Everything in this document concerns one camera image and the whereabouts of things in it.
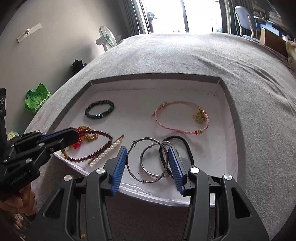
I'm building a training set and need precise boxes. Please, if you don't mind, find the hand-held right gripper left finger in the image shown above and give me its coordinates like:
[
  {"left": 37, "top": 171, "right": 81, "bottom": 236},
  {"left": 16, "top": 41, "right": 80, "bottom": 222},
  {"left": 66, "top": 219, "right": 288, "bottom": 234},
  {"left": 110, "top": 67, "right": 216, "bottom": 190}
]
[{"left": 25, "top": 146, "right": 128, "bottom": 241}]

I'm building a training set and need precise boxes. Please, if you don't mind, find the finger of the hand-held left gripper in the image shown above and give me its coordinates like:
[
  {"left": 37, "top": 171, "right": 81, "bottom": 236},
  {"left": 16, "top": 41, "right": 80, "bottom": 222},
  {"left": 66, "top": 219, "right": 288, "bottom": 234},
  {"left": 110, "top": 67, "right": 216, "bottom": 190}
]
[
  {"left": 11, "top": 127, "right": 78, "bottom": 149},
  {"left": 2, "top": 131, "right": 80, "bottom": 168}
]

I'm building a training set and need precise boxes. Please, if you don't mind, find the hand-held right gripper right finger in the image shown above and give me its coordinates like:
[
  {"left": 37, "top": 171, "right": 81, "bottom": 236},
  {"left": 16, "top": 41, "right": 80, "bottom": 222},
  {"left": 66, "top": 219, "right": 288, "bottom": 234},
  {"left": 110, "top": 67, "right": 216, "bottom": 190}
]
[{"left": 168, "top": 146, "right": 270, "bottom": 241}]

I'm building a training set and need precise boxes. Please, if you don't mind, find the pearl hair clip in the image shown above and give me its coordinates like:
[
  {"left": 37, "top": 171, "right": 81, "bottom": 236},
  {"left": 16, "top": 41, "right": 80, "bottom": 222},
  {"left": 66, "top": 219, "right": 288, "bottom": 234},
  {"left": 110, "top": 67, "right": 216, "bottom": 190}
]
[{"left": 88, "top": 134, "right": 125, "bottom": 167}]

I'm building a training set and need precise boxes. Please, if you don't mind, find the black hair tie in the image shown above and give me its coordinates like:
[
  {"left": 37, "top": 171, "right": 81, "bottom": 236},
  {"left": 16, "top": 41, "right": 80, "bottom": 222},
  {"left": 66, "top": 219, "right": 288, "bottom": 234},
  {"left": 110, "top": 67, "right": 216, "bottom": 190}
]
[{"left": 159, "top": 135, "right": 196, "bottom": 176}]

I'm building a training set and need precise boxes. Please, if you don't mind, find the red and gold tassel charm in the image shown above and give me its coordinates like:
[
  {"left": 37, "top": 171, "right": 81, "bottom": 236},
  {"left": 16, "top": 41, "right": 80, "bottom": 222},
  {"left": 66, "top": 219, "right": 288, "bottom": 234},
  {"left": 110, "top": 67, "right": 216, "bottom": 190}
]
[{"left": 60, "top": 126, "right": 99, "bottom": 161}]

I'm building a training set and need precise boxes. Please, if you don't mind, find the large silver bangle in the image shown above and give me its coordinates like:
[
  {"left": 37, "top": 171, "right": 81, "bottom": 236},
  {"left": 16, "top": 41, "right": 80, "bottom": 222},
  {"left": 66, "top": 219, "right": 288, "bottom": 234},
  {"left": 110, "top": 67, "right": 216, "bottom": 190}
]
[{"left": 126, "top": 137, "right": 174, "bottom": 185}]

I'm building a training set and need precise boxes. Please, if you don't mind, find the dark faceted bead bracelet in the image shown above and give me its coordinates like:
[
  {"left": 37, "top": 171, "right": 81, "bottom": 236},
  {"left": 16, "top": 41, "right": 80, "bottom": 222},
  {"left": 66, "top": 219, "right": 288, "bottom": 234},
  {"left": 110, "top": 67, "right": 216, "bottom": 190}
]
[{"left": 85, "top": 100, "right": 115, "bottom": 119}]

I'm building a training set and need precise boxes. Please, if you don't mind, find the garnet bead bracelet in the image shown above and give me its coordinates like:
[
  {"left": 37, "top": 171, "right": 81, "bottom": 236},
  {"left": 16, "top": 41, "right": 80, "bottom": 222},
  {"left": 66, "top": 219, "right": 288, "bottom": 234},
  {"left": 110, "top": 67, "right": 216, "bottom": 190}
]
[{"left": 68, "top": 128, "right": 114, "bottom": 164}]

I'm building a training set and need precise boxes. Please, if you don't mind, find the pink braided cord bracelet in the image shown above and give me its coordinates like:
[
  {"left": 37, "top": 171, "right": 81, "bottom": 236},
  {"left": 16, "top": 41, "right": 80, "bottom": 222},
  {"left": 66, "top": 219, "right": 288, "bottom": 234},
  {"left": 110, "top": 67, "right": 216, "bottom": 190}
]
[{"left": 151, "top": 101, "right": 210, "bottom": 135}]

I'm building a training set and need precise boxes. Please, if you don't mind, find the shallow grey cardboard box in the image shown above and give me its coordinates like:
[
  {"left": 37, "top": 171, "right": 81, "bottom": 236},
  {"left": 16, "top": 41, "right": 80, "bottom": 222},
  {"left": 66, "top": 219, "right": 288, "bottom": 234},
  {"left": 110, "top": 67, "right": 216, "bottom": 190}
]
[{"left": 50, "top": 72, "right": 244, "bottom": 208}]

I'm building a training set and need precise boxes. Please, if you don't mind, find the person's left hand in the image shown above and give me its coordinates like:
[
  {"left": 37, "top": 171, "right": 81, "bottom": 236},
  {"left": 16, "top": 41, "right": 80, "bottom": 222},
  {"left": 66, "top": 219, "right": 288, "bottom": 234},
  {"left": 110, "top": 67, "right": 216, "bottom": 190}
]
[{"left": 0, "top": 182, "right": 37, "bottom": 223}]

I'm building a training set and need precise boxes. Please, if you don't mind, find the green shopping bag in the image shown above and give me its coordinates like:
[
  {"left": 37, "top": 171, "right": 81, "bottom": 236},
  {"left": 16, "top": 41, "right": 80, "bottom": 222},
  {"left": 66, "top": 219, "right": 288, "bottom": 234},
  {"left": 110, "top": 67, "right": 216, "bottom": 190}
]
[{"left": 24, "top": 83, "right": 51, "bottom": 114}]

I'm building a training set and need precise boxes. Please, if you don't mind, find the small globe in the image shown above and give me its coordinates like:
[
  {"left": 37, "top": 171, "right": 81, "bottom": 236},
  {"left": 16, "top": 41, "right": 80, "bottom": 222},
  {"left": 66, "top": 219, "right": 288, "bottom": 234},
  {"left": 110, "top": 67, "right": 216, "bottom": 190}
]
[{"left": 7, "top": 131, "right": 20, "bottom": 142}]

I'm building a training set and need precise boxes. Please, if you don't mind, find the black bag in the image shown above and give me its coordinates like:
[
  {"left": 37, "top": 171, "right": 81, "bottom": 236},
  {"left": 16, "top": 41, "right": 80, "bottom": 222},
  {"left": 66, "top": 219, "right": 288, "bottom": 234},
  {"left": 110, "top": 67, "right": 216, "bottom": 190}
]
[{"left": 71, "top": 59, "right": 87, "bottom": 75}]

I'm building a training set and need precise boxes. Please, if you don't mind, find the white standing fan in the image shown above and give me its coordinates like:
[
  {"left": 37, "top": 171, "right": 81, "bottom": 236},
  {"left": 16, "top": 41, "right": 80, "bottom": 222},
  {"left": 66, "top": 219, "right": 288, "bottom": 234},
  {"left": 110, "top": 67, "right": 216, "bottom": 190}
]
[{"left": 95, "top": 25, "right": 117, "bottom": 52}]

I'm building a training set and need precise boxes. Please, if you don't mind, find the grey curtain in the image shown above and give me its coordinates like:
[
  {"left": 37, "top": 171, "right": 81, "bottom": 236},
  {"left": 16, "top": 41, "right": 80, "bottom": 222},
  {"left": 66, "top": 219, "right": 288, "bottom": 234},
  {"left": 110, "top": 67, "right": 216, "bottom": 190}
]
[
  {"left": 122, "top": 0, "right": 149, "bottom": 37},
  {"left": 218, "top": 0, "right": 234, "bottom": 36}
]

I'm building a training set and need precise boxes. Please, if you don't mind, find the glass balcony door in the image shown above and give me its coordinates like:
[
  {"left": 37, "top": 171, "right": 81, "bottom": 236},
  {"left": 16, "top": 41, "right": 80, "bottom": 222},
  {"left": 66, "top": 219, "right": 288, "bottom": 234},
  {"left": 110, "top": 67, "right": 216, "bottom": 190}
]
[{"left": 136, "top": 0, "right": 223, "bottom": 34}]

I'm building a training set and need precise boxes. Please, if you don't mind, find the brown cabinet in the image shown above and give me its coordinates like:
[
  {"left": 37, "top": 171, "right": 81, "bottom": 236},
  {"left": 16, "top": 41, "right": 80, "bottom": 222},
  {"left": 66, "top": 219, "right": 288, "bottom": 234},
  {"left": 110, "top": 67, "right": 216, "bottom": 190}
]
[{"left": 260, "top": 28, "right": 290, "bottom": 57}]

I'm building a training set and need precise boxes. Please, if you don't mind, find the cream blanket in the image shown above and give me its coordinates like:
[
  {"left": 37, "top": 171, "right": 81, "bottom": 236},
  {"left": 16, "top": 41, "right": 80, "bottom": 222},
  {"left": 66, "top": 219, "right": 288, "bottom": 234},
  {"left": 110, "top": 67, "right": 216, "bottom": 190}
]
[{"left": 285, "top": 39, "right": 296, "bottom": 68}]

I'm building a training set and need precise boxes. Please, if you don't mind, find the blue desk chair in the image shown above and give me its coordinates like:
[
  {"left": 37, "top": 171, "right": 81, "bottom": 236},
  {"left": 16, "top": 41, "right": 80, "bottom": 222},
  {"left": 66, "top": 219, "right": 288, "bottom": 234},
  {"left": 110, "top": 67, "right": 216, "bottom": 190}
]
[{"left": 234, "top": 6, "right": 261, "bottom": 43}]

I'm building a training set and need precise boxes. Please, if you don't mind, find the blue desk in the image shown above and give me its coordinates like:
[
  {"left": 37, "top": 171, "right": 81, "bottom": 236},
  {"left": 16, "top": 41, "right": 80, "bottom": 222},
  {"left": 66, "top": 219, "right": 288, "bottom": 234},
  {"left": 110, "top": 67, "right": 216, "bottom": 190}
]
[{"left": 253, "top": 14, "right": 290, "bottom": 42}]

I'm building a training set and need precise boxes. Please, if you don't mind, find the white wall hook rack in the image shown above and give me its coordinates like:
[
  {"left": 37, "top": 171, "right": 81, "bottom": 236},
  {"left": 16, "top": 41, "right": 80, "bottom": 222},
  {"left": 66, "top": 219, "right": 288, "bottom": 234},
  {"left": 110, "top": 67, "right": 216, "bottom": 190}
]
[{"left": 17, "top": 22, "right": 43, "bottom": 43}]

